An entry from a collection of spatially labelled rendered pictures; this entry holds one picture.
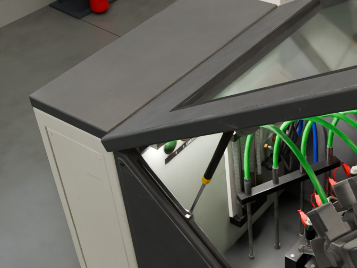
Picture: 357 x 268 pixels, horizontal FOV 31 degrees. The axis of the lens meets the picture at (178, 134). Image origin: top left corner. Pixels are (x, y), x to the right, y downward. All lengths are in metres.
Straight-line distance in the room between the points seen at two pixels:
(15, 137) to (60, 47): 1.10
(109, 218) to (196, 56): 0.48
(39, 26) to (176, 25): 3.63
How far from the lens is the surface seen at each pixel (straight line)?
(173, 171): 1.64
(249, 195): 1.83
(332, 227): 1.35
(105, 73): 1.66
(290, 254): 1.84
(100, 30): 5.15
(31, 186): 3.75
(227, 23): 1.82
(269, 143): 2.01
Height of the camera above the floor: 2.36
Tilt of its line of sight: 37 degrees down
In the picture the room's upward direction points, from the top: 8 degrees counter-clockwise
